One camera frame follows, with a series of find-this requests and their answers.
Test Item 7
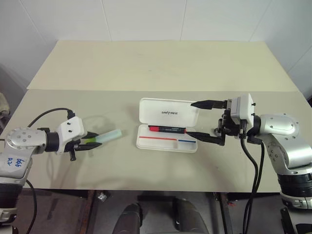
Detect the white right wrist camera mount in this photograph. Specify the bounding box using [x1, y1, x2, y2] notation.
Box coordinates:
[230, 93, 257, 126]

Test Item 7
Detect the black robot body cable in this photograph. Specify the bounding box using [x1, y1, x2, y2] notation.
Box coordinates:
[24, 178, 38, 234]

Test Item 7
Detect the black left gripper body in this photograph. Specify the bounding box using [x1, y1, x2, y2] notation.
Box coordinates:
[63, 137, 87, 162]

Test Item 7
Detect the white Unitree pencil case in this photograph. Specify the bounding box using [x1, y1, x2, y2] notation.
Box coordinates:
[135, 97, 201, 155]

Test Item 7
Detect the red marker with black body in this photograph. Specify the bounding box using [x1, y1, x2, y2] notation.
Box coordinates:
[147, 125, 189, 135]

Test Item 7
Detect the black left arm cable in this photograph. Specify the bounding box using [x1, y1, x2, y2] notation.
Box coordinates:
[26, 108, 76, 128]

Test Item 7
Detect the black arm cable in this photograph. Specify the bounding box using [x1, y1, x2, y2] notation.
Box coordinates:
[239, 120, 266, 234]
[26, 108, 76, 128]

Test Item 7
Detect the green marker with translucent cap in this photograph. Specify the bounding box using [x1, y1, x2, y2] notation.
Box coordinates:
[85, 129, 122, 144]

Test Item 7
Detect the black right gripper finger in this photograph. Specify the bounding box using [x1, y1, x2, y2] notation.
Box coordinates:
[190, 99, 225, 110]
[186, 131, 227, 147]

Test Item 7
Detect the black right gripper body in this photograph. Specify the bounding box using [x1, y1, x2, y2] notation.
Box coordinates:
[217, 98, 247, 137]

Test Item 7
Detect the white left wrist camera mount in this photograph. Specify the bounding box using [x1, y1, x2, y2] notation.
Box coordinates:
[56, 116, 88, 155]

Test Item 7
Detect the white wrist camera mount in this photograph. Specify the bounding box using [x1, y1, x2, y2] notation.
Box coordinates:
[230, 93, 257, 126]
[56, 116, 88, 155]

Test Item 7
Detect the dark rounded shape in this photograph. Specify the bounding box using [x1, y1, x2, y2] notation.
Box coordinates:
[170, 196, 211, 234]
[116, 196, 145, 234]

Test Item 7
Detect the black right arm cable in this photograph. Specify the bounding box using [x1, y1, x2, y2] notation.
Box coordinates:
[239, 120, 266, 234]

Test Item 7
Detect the cream table sheet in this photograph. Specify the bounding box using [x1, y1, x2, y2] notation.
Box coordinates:
[26, 39, 303, 93]

